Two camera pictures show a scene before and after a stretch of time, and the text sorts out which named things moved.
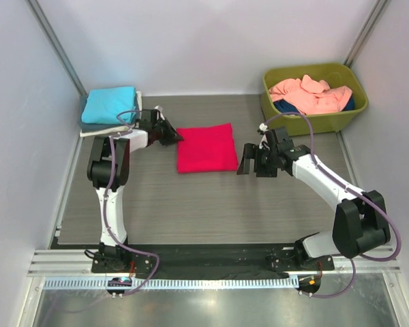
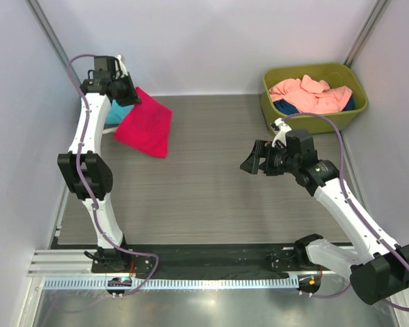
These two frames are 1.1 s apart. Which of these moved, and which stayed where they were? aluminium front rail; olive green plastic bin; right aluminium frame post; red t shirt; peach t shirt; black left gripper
Moved: black left gripper; red t shirt
Stayed: peach t shirt; olive green plastic bin; aluminium front rail; right aluminium frame post
